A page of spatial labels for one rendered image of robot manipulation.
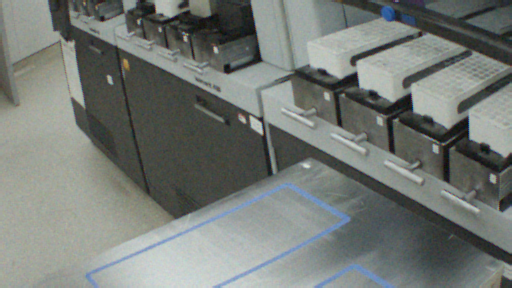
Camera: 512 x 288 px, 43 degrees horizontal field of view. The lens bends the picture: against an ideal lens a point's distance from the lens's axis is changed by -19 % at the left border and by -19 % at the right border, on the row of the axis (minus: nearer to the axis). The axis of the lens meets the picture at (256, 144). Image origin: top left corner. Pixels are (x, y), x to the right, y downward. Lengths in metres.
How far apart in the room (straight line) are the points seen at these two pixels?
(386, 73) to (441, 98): 0.15
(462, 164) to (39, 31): 3.97
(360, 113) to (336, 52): 0.14
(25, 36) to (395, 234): 4.06
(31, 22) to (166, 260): 3.92
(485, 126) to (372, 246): 0.31
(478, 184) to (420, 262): 0.28
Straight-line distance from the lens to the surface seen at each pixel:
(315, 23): 1.53
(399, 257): 0.91
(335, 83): 1.40
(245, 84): 1.67
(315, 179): 1.10
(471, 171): 1.15
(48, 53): 4.90
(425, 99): 1.23
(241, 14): 1.74
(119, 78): 2.46
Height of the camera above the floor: 1.37
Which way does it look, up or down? 27 degrees down
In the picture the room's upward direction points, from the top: 10 degrees counter-clockwise
